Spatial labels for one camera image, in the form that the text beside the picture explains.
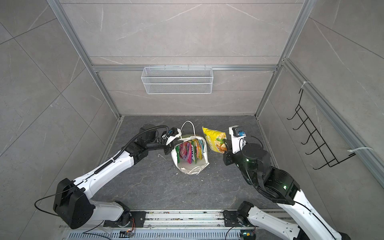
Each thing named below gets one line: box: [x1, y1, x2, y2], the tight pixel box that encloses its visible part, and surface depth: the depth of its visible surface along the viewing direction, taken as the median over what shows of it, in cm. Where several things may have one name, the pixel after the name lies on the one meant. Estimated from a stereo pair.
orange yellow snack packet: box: [196, 139, 203, 160], surface depth 87 cm
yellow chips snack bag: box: [202, 126, 227, 154], surface depth 63 cm
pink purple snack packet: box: [180, 142, 193, 165], surface depth 89 cm
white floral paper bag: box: [171, 120, 210, 175], surface depth 76 cm
